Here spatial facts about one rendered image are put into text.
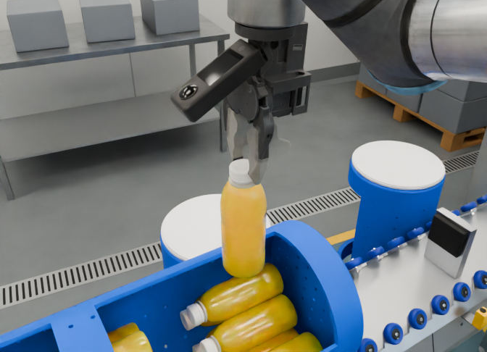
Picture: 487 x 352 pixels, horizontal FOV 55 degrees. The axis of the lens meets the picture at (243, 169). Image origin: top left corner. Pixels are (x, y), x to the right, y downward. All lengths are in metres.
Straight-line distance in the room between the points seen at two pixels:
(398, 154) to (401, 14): 1.15
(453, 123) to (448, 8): 3.43
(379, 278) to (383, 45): 0.88
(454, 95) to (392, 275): 2.63
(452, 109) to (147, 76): 2.42
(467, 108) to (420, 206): 2.37
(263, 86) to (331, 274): 0.39
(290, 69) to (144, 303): 0.55
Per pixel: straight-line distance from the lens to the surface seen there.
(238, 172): 0.63
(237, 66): 0.54
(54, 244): 2.91
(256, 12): 0.53
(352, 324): 0.86
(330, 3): 0.42
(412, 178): 1.45
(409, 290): 1.25
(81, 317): 0.77
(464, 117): 3.81
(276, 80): 0.57
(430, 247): 1.32
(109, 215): 3.02
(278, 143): 0.61
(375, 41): 0.45
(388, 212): 1.45
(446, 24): 0.39
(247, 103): 0.58
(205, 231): 1.18
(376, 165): 1.48
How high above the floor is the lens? 1.79
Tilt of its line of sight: 32 degrees down
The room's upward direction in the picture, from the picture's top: straight up
